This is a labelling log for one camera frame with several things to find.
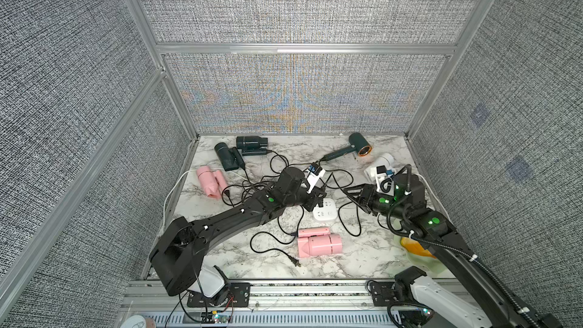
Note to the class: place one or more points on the pink dryer front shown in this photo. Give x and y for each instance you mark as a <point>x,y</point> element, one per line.
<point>318,242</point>

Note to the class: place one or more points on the pink dryer left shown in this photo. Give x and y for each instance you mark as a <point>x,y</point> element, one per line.
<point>212,182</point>

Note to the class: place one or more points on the green wavy plate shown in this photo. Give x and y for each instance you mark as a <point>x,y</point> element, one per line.
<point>433,267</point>

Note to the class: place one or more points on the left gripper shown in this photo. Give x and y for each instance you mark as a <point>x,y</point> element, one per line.
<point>313,200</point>

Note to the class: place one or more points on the right white power strip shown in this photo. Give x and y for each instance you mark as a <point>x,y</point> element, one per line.
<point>326,211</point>

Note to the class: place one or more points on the white folded hair dryer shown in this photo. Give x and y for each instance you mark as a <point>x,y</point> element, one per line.
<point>385,160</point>

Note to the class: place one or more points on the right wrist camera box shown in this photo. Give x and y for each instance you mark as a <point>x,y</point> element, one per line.
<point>383,175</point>

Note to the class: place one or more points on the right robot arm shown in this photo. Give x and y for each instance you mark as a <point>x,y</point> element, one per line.
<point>402,200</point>

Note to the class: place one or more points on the orange bread slice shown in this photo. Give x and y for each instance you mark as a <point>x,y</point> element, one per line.
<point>414,247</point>

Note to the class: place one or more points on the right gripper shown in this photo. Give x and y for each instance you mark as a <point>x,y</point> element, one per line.
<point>367,198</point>

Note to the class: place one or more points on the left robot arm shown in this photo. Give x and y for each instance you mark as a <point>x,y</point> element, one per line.
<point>178,255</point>

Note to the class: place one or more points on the dark green dryer back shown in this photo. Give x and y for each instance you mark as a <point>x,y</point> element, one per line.
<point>252,145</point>

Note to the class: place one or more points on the dark green dryer folded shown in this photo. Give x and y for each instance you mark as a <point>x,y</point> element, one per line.
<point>230,157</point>

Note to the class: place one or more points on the aluminium front rail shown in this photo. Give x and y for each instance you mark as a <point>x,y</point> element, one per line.
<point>266,295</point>

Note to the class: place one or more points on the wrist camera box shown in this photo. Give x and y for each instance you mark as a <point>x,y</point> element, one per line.
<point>383,175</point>
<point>315,173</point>

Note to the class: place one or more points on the green dryer copper nozzle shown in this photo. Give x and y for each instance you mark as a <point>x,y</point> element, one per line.
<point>357,144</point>

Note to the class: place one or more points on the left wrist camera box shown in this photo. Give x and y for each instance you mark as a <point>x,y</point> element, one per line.
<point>315,173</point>

